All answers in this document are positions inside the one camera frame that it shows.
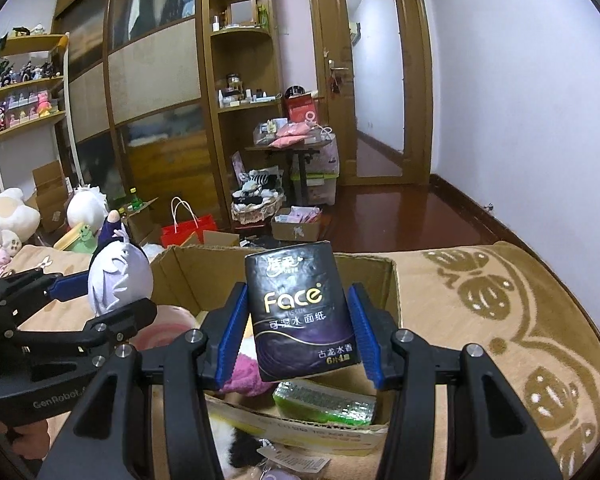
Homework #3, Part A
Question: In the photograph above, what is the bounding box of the wicker basket with clothes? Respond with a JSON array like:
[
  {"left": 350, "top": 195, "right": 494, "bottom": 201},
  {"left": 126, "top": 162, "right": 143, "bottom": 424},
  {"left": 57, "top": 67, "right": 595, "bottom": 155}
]
[{"left": 230, "top": 170, "right": 287, "bottom": 226}]

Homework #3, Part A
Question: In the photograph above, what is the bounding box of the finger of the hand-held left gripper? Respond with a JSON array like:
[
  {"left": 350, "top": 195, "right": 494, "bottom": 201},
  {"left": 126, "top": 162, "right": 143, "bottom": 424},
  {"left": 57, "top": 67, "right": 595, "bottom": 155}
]
[
  {"left": 17, "top": 297, "right": 158, "bottom": 358},
  {"left": 0, "top": 268, "right": 93, "bottom": 312}
]

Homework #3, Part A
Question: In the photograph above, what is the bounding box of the purple plush doll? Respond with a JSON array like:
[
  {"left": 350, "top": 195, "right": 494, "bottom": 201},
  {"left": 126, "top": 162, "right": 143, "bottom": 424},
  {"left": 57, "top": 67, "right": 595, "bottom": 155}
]
[{"left": 87, "top": 210, "right": 153, "bottom": 318}]

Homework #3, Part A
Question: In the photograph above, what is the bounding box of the flat cardboard box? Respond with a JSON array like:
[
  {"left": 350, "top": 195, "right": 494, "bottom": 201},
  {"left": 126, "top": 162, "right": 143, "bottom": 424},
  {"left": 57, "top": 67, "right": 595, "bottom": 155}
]
[{"left": 202, "top": 230, "right": 241, "bottom": 247}]

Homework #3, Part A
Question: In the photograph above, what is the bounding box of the red gift bag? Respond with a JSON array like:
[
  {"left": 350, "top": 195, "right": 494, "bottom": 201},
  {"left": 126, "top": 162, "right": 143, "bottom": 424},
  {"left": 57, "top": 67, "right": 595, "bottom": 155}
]
[{"left": 161, "top": 197, "right": 218, "bottom": 248}]

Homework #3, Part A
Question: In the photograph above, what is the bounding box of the pink furry plush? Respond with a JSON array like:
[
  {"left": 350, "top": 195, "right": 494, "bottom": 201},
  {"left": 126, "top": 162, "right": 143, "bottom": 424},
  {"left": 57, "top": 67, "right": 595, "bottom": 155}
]
[{"left": 220, "top": 350, "right": 281, "bottom": 396}]

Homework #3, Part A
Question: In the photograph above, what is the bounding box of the plastic storage bin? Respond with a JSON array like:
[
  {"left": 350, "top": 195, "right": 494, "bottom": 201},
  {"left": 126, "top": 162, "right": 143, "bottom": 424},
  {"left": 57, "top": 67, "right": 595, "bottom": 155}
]
[{"left": 290, "top": 140, "right": 338, "bottom": 206}]

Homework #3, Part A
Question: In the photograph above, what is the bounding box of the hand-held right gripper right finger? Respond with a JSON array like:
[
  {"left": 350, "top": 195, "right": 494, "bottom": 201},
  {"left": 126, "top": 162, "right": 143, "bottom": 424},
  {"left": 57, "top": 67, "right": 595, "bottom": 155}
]
[{"left": 347, "top": 282, "right": 563, "bottom": 480}]

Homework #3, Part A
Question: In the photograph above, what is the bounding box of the white round plush doll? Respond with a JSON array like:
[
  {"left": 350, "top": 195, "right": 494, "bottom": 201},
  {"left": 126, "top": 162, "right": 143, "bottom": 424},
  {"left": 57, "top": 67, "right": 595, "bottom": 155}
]
[{"left": 66, "top": 185, "right": 108, "bottom": 233}]

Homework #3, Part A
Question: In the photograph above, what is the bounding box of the cardboard box with bottles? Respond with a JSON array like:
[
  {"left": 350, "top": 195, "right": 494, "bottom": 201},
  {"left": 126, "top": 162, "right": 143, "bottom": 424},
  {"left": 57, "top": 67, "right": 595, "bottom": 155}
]
[{"left": 120, "top": 197, "right": 163, "bottom": 246}]

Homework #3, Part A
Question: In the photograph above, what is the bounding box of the white shelf with figurines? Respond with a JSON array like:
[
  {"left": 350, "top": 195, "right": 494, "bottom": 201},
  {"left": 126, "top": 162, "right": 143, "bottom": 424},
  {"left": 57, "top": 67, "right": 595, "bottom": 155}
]
[{"left": 0, "top": 34, "right": 81, "bottom": 196}]

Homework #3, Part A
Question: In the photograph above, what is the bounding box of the black tissue pack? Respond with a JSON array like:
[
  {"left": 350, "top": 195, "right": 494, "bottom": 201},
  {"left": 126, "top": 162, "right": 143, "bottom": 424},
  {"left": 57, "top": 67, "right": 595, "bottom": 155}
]
[{"left": 244, "top": 241, "right": 357, "bottom": 383}]

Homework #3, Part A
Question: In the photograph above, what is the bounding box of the brown floral blanket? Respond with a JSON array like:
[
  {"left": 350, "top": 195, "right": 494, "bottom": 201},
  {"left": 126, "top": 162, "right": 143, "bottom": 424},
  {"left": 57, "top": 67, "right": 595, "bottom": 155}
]
[{"left": 0, "top": 240, "right": 600, "bottom": 480}]

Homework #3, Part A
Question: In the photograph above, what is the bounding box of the white cow plush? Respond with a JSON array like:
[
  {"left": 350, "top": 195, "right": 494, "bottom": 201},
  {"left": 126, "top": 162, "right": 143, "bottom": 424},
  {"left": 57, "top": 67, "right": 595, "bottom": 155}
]
[{"left": 0, "top": 187, "right": 41, "bottom": 261}]

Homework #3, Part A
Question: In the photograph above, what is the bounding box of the green frog plush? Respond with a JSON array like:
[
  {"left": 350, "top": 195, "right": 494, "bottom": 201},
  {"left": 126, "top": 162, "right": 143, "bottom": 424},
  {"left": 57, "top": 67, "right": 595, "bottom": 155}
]
[{"left": 54, "top": 224, "right": 101, "bottom": 253}]

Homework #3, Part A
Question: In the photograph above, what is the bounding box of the empty tall cardboard box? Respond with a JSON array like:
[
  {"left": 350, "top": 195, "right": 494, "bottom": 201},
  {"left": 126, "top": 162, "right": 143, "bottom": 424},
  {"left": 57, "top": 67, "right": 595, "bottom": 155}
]
[{"left": 32, "top": 160, "right": 71, "bottom": 233}]

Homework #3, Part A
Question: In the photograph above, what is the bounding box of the green tissue pack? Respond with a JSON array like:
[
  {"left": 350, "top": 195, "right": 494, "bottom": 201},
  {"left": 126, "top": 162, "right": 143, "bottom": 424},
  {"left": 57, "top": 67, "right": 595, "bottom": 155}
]
[{"left": 272, "top": 380, "right": 378, "bottom": 428}]

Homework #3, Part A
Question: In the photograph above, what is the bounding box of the wooden wardrobe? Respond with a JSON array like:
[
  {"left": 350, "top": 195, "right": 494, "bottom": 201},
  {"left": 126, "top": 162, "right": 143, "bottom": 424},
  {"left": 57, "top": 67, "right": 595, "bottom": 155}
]
[{"left": 52, "top": 0, "right": 231, "bottom": 226}]

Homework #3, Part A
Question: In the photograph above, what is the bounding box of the small wooden table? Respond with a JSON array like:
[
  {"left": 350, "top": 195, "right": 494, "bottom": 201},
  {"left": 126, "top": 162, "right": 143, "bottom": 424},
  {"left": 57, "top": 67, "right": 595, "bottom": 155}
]
[{"left": 245, "top": 140, "right": 333, "bottom": 206}]

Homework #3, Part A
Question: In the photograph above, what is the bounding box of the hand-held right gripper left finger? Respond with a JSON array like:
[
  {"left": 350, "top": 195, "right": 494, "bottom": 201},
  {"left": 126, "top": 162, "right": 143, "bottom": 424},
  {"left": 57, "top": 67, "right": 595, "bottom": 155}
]
[{"left": 37, "top": 282, "right": 251, "bottom": 480}]

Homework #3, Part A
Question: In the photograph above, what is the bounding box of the black and white plush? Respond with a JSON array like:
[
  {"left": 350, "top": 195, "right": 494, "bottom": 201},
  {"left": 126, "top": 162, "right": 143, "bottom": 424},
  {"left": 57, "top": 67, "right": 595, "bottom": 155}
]
[{"left": 207, "top": 412, "right": 271, "bottom": 480}]

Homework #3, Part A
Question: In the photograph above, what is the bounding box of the wooden picture frame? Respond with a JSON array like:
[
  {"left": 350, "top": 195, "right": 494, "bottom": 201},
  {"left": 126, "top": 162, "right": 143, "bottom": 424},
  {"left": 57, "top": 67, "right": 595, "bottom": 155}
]
[{"left": 226, "top": 0, "right": 258, "bottom": 26}]

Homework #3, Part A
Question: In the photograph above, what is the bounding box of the wooden corner shelf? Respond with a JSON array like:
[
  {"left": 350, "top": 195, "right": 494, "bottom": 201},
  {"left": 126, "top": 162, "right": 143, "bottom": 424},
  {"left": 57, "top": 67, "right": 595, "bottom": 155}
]
[{"left": 200, "top": 0, "right": 286, "bottom": 221}]

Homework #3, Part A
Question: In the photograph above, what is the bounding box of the small cardboard box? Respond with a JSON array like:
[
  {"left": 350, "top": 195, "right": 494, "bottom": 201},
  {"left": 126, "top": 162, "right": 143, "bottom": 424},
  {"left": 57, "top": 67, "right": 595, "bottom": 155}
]
[{"left": 271, "top": 206, "right": 323, "bottom": 242}]

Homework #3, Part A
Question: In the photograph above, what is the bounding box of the person's left hand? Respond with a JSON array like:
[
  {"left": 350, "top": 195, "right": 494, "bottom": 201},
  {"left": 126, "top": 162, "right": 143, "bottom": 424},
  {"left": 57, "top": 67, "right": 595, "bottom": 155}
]
[{"left": 2, "top": 417, "right": 51, "bottom": 461}]

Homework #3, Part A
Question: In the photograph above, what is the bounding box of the pink folded cloth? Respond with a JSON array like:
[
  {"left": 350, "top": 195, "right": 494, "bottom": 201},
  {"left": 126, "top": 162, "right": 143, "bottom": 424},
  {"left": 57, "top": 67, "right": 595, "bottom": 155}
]
[{"left": 275, "top": 122, "right": 323, "bottom": 150}]

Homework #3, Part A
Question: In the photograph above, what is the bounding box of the pink and white plush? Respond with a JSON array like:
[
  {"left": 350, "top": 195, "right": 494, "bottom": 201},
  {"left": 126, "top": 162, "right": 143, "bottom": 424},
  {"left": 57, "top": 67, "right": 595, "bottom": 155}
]
[{"left": 127, "top": 305, "right": 206, "bottom": 351}]

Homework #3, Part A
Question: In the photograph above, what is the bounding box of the wooden door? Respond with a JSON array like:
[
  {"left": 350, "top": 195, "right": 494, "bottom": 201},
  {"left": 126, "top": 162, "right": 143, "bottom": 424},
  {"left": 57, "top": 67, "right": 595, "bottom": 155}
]
[{"left": 305, "top": 0, "right": 433, "bottom": 186}]

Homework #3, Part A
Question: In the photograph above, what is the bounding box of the red box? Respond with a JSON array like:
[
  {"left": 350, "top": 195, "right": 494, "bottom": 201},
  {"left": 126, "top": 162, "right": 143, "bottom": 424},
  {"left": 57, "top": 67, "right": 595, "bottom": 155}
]
[{"left": 285, "top": 92, "right": 318, "bottom": 126}]

